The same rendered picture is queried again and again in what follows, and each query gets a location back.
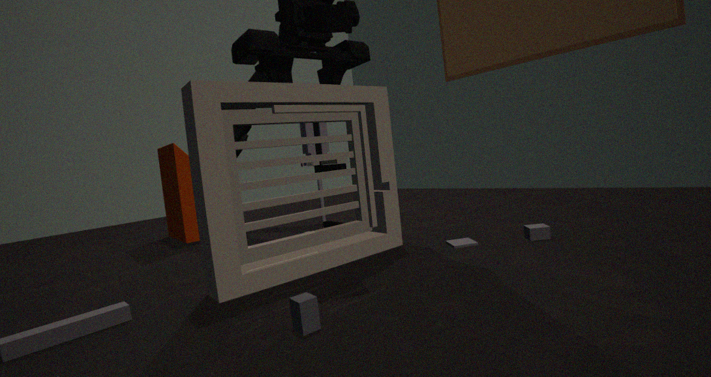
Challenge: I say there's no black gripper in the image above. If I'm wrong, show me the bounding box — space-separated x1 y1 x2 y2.
232 0 371 85

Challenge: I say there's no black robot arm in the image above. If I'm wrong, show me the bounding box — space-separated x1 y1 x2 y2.
233 0 359 142

